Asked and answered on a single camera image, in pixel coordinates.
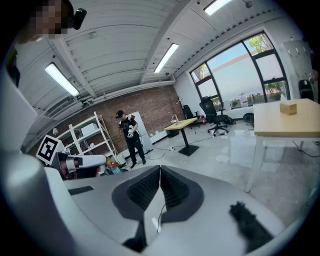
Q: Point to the yellow wooden table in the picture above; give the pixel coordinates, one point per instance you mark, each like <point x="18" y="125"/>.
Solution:
<point x="181" y="123"/>

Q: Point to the long ceiling light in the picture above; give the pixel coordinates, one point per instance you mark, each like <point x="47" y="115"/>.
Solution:
<point x="62" y="78"/>
<point x="166" y="57"/>
<point x="215" y="6"/>

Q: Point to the dome ceiling camera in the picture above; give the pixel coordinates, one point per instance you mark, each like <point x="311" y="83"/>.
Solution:
<point x="166" y="73"/>

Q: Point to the person's head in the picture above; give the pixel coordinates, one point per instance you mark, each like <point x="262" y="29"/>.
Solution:
<point x="47" y="20"/>

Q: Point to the black box cabinet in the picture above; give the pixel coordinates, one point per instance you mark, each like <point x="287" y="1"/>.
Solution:
<point x="173" y="133"/>

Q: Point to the wooden tissue box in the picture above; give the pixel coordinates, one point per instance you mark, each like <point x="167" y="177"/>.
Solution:
<point x="288" y="108"/>

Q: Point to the white trash bin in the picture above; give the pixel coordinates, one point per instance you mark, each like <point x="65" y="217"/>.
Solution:
<point x="120" y="159"/>

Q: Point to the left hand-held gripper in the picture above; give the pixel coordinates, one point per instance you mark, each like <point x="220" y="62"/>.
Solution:
<point x="48" y="150"/>

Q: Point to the white box appliance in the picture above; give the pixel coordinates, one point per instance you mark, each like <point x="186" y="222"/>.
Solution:
<point x="88" y="128"/>

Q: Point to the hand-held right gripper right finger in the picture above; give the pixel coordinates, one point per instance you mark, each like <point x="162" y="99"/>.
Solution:
<point x="212" y="200"/>

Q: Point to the black head-worn camera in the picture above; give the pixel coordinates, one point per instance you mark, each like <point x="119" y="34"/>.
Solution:
<point x="80" y="18"/>

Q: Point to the wooden coat rack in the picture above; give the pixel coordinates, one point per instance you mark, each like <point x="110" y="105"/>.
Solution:
<point x="179" y="100"/>

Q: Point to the silver desk lamp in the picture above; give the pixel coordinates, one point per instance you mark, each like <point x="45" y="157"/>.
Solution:
<point x="176" y="120"/>

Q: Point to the black framed window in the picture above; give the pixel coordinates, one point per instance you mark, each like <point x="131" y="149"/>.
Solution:
<point x="237" y="72"/>

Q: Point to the white power strip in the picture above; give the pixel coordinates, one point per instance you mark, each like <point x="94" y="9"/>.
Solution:
<point x="171" y="149"/>

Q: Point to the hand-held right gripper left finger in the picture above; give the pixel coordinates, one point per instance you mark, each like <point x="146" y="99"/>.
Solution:
<point x="100" y="200"/>

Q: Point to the white smoke detector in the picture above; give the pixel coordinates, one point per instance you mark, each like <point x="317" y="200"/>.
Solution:
<point x="93" y="35"/>

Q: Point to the teal and red vacuum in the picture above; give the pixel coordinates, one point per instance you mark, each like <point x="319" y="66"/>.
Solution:
<point x="113" y="168"/>

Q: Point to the white cabinet with red sign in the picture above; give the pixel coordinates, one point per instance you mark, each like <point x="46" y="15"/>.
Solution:
<point x="144" y="130"/>

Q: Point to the white metal shelf rack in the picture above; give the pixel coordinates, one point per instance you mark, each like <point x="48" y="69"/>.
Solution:
<point x="75" y="138"/>

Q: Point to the clear jug red label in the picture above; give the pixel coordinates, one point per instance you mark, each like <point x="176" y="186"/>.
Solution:
<point x="243" y="99"/>

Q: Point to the black side chair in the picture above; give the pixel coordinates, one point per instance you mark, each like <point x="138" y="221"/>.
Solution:
<point x="306" y="89"/>

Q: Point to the black mesh office chair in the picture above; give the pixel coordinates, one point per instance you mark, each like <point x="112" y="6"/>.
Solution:
<point x="212" y="115"/>

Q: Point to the grey round appliance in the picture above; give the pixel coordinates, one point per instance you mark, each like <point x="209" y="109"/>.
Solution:
<point x="248" y="117"/>

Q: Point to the white bag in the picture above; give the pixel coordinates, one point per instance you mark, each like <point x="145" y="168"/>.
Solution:
<point x="226" y="105"/>

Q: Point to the large light wooden table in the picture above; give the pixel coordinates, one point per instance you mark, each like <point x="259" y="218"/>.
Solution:
<point x="287" y="122"/>

